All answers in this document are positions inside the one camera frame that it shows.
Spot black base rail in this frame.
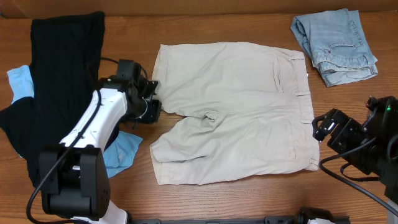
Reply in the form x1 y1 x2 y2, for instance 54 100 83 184
127 215 351 224

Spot beige khaki shorts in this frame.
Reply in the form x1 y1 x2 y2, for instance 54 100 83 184
150 42 320 185

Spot folded light blue jeans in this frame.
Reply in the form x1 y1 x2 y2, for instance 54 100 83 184
290 9 378 87

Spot light blue garment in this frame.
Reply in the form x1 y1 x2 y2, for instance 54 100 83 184
7 65 143 178

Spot black t-shirt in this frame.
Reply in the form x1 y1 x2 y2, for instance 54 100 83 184
1 11 105 187

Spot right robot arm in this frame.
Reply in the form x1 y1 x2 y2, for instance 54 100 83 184
312 96 397 223

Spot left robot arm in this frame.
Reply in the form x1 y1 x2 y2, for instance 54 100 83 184
33 59 161 223

